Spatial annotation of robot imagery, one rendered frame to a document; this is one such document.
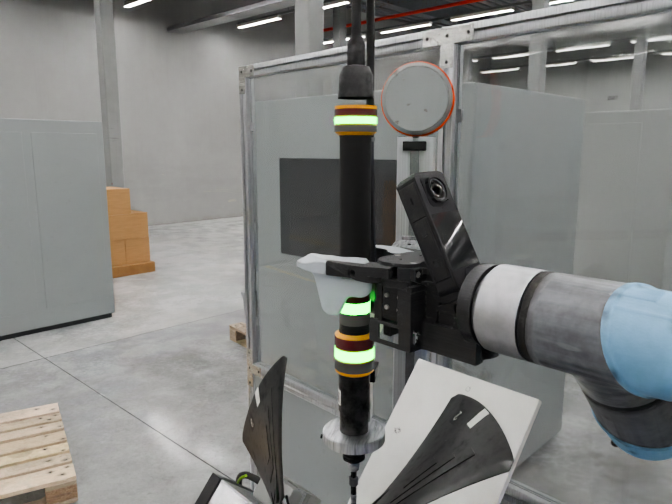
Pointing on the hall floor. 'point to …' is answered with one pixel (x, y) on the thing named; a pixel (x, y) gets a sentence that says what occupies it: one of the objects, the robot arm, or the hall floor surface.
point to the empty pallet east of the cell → (36, 455)
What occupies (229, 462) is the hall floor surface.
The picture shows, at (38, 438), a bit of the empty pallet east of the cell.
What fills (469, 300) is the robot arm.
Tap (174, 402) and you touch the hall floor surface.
